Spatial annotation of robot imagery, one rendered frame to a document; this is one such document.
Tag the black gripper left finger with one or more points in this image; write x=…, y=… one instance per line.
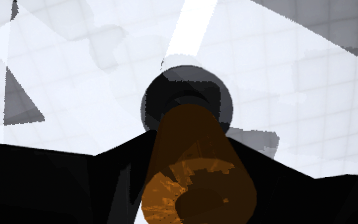
x=101, y=189

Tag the orange cylinder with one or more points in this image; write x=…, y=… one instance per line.
x=194, y=175

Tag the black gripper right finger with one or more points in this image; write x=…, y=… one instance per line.
x=287, y=196

